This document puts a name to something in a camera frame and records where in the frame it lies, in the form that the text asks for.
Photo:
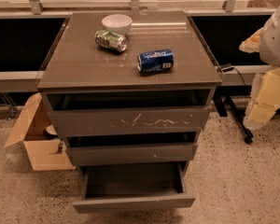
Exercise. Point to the white bowl in box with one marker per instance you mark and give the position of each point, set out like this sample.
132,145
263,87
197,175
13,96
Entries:
50,129

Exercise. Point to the black power adapter with cable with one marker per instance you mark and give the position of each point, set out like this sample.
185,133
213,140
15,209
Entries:
229,67

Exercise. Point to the blue pepsi can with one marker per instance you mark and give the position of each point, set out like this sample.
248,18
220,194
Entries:
155,61

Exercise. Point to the black wheeled stand leg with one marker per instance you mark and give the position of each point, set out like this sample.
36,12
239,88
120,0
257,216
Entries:
220,103

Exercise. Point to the grey top drawer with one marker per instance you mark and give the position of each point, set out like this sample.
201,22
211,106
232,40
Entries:
128,112

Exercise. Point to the grey middle drawer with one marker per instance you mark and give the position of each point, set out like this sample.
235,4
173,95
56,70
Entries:
131,148

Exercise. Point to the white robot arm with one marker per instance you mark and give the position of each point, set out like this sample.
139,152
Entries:
269,47

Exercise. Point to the open cardboard box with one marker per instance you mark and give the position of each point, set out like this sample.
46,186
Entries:
45,151

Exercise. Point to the green soda can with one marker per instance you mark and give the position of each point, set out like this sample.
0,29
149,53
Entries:
110,40

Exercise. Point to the grey drawer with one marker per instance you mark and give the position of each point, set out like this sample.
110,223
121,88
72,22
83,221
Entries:
128,112
131,148
130,187

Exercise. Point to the grey drawer cabinet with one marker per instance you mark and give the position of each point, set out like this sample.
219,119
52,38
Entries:
78,65

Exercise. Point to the grey bottom drawer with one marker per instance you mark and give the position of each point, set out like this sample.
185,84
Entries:
130,187

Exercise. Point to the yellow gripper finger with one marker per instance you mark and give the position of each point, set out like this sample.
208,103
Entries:
251,44
265,100

